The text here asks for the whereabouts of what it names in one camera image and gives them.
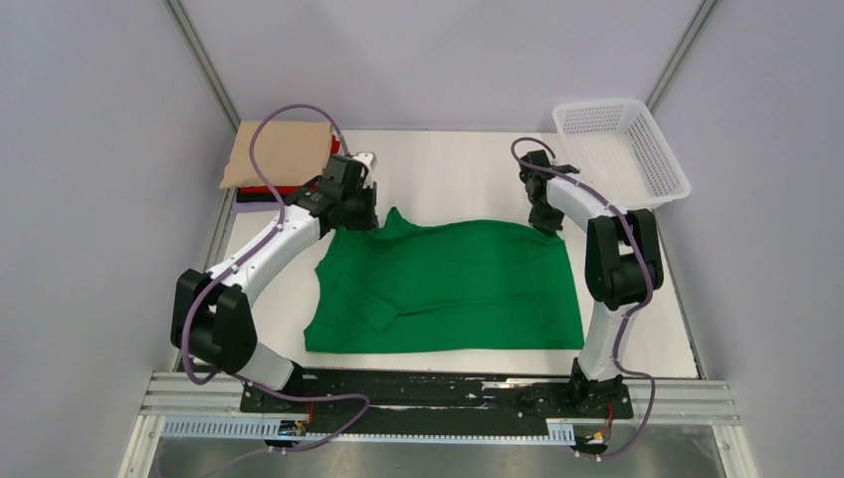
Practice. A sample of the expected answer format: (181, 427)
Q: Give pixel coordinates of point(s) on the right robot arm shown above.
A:
(622, 267)

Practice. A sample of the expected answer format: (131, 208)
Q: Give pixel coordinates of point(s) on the right corner metal strip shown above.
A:
(695, 27)

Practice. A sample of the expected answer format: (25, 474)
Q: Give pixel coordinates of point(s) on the folded beige t shirt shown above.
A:
(288, 153)

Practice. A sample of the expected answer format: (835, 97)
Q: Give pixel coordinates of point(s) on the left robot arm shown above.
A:
(212, 316)

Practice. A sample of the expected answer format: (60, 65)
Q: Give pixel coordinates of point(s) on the folded black t shirt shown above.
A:
(260, 197)

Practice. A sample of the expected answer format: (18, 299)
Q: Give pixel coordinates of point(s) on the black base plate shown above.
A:
(431, 402)

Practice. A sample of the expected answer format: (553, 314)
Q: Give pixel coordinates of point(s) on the aluminium frame rail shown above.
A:
(677, 401)

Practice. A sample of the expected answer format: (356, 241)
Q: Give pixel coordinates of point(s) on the corner metal strip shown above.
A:
(189, 33)
(695, 27)

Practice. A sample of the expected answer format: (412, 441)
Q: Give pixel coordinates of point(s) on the white plastic basket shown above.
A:
(621, 151)

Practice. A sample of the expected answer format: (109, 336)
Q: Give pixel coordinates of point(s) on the green t shirt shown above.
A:
(472, 285)

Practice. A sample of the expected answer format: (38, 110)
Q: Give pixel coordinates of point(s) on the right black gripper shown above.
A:
(547, 226)

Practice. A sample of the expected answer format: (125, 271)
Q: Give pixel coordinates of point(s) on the folded red t shirt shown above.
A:
(335, 147)

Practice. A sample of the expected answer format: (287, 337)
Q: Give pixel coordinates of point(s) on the white slotted cable duct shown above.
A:
(274, 430)

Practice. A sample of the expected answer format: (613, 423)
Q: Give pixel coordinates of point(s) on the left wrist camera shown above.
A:
(367, 159)

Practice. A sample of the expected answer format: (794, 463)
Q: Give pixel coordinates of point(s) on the left corner metal strip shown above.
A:
(189, 33)

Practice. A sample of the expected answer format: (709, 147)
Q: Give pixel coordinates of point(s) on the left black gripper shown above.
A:
(369, 221)

